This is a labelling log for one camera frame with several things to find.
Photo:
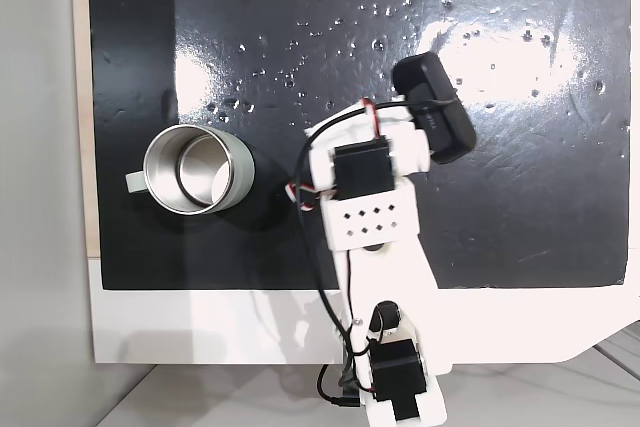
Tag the black table mat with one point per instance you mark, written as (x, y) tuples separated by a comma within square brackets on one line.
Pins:
[(250, 7)]

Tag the wooden board strip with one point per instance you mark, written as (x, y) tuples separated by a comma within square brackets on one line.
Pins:
[(82, 97)]

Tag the grey-green steel mug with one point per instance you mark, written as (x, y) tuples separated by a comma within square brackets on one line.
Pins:
[(240, 167)]

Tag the black oval camera box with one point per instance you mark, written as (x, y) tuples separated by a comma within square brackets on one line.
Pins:
[(440, 117)]

